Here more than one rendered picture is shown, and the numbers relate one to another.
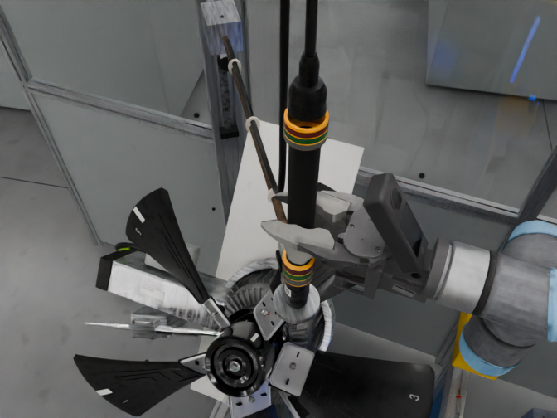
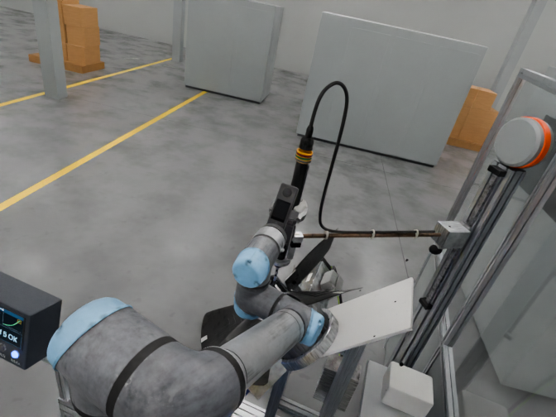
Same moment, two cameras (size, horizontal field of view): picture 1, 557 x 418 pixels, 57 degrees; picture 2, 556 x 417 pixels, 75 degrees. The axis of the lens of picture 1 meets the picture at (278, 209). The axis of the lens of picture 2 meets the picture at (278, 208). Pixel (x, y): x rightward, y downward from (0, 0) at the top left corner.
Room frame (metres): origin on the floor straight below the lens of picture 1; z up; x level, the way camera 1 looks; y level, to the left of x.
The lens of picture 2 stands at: (0.22, -0.91, 2.13)
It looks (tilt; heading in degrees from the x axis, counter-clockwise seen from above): 30 degrees down; 82
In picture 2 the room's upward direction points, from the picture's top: 12 degrees clockwise
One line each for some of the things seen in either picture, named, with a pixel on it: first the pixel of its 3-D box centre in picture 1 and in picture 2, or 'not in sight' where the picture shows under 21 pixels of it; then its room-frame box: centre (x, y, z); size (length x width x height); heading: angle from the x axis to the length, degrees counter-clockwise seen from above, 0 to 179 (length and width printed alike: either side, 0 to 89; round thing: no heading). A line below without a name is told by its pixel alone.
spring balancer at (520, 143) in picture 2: not in sight; (522, 142); (1.08, 0.14, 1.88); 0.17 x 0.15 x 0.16; 69
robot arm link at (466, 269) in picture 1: (458, 273); (269, 242); (0.32, -0.21, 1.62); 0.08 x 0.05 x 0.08; 159
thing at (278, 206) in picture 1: (252, 124); (373, 235); (0.68, 0.05, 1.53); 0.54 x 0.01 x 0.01; 14
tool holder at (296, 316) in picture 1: (295, 280); (285, 246); (0.39, -0.02, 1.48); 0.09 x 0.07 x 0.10; 14
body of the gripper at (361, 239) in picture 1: (387, 257); (279, 229); (0.34, -0.13, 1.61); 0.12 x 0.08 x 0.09; 69
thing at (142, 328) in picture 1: (146, 328); not in sight; (0.52, 0.29, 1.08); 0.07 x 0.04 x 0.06; 79
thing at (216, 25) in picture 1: (220, 25); (451, 234); (0.99, 0.12, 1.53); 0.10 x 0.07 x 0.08; 14
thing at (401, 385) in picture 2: not in sight; (406, 385); (0.99, -0.06, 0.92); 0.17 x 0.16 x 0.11; 159
